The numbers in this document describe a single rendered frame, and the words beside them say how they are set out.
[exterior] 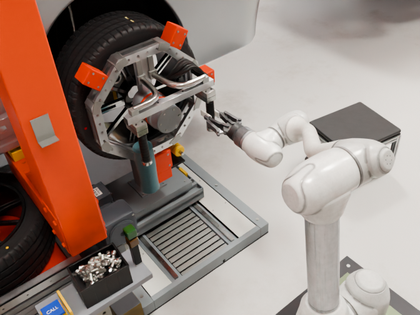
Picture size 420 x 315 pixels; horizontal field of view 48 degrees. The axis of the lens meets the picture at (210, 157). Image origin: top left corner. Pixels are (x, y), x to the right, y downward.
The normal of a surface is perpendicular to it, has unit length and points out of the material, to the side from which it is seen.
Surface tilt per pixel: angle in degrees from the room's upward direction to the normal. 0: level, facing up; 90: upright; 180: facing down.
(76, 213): 90
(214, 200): 0
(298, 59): 0
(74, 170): 90
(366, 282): 7
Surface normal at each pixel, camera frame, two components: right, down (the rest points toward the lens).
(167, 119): 0.62, 0.49
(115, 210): -0.06, -0.75
